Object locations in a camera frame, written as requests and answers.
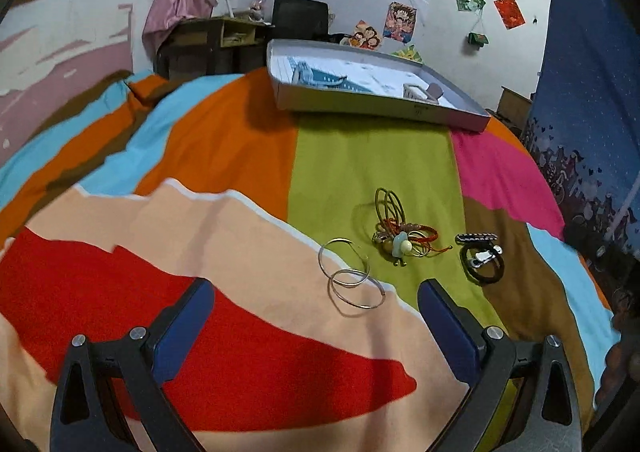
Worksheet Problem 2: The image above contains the printed grid paper sheet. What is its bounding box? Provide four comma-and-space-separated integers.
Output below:
272, 52, 461, 110

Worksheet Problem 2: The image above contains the bundle of olive thin bangles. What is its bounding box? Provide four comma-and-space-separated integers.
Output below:
375, 187, 406, 233

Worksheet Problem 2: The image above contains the red string beaded bracelet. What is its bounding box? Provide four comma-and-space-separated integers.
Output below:
377, 221, 453, 258

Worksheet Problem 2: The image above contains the blue printed curtain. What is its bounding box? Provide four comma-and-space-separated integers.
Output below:
520, 0, 640, 283

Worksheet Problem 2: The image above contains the black office chair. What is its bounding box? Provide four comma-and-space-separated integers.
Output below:
271, 0, 341, 44

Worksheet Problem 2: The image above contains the colourful striped blanket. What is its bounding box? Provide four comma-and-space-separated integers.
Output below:
0, 67, 616, 452

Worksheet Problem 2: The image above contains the cartoon family poster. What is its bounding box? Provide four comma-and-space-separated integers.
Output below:
347, 20, 383, 52

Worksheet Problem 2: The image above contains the black hair tie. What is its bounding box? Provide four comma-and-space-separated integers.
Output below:
460, 242, 505, 285

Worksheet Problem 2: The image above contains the yellow bear poster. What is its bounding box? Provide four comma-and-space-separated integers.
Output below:
390, 44, 425, 64

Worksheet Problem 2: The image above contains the clear plastic box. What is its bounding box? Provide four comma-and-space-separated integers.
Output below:
402, 83, 445, 105

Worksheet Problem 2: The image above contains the wooden desk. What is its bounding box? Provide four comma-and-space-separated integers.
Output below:
155, 16, 276, 78

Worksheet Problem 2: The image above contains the cartoon boy poster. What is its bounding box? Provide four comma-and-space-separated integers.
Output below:
383, 2, 418, 44

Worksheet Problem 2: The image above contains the pale jade pendant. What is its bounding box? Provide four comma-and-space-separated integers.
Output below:
387, 234, 416, 268

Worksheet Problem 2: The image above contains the red paper envelope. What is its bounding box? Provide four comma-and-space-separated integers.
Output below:
494, 0, 526, 30

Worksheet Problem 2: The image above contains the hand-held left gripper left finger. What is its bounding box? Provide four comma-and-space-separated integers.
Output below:
50, 277, 216, 452

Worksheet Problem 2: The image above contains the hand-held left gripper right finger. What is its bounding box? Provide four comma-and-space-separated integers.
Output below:
417, 278, 583, 452

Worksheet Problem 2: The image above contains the grey cardboard box tray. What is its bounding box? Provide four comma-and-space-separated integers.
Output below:
266, 38, 493, 134

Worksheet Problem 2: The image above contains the brown cardboard box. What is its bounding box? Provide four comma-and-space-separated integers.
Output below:
497, 86, 533, 128

